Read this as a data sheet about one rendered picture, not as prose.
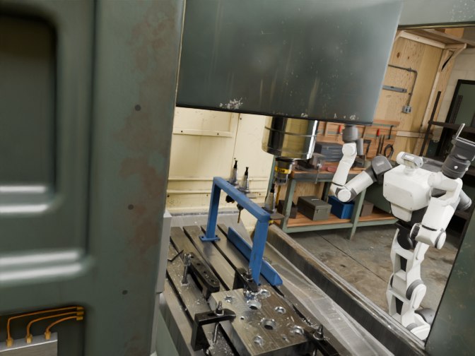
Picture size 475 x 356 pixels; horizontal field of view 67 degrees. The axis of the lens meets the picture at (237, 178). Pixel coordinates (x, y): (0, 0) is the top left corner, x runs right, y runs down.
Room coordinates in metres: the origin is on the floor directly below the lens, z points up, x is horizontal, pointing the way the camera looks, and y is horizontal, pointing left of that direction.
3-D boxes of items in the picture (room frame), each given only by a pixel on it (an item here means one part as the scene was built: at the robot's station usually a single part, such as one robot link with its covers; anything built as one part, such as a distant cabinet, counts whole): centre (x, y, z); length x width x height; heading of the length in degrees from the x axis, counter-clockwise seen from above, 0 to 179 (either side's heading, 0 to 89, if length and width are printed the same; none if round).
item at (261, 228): (1.26, -0.12, 1.05); 0.10 x 0.05 x 0.30; 119
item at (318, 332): (0.89, -0.31, 0.97); 0.13 x 0.03 x 0.15; 29
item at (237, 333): (0.98, -0.14, 0.97); 0.29 x 0.23 x 0.05; 29
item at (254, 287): (1.16, -0.09, 0.97); 0.13 x 0.03 x 0.15; 29
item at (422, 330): (2.08, -1.27, 0.28); 0.21 x 0.20 x 0.13; 119
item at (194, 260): (1.25, 0.08, 0.93); 0.26 x 0.05 x 0.06; 34
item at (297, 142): (1.08, -0.14, 1.56); 0.16 x 0.16 x 0.12
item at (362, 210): (4.27, -1.33, 0.71); 2.21 x 0.95 x 1.43; 119
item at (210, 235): (1.64, 0.09, 1.05); 0.10 x 0.05 x 0.30; 119
